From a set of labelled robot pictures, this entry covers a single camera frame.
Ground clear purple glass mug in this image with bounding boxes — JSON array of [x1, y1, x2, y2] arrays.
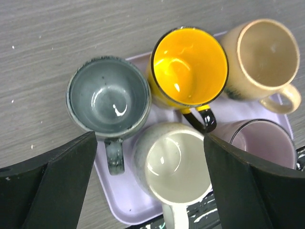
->
[[212, 119, 297, 169]]

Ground beige ceramic mug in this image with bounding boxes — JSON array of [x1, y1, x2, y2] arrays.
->
[[220, 19, 301, 114]]

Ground yellow glass mug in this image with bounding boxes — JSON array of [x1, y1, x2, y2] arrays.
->
[[146, 26, 229, 134]]

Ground grey ceramic mug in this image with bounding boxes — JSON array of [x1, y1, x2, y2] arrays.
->
[[66, 56, 152, 176]]

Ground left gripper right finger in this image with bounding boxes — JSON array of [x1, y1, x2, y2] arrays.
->
[[204, 134, 305, 229]]

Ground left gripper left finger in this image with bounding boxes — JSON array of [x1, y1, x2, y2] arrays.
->
[[0, 132, 97, 229]]

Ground white ceramic mug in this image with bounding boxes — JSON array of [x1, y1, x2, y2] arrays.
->
[[132, 122, 212, 229]]

